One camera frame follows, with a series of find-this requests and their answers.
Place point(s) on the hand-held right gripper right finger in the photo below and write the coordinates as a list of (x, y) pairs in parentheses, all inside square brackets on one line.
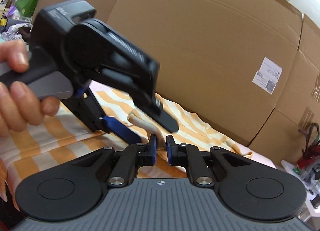
[(168, 152)]

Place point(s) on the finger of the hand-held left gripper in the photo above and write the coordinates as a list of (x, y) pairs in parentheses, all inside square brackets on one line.
[(120, 125), (160, 118)]

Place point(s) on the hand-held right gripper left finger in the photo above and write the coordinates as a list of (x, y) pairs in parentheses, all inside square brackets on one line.
[(154, 150)]

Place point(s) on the orange striped shirt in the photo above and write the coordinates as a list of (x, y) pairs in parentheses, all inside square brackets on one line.
[(62, 143)]

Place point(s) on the person's left hand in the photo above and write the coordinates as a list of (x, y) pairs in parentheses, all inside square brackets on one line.
[(17, 110)]

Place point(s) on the cluttered shelf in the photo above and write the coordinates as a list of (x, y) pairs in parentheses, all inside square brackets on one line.
[(8, 8)]

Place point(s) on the large labelled cardboard box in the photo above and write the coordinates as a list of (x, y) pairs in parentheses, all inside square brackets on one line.
[(200, 45)]

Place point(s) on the pink towel blanket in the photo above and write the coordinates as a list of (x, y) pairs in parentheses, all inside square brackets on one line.
[(262, 162)]

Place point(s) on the plain cardboard box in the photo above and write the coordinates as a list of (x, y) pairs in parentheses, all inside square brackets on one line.
[(311, 40), (280, 135)]

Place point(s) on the white shipping label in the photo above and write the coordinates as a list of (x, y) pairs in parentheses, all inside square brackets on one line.
[(267, 75)]

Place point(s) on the red-leaved potted plant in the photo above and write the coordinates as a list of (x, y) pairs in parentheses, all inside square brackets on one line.
[(310, 150)]

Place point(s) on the tape-marked cardboard box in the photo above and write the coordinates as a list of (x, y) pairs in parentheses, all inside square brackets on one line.
[(300, 88)]

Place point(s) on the white table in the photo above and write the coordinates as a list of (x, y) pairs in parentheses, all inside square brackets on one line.
[(312, 206)]

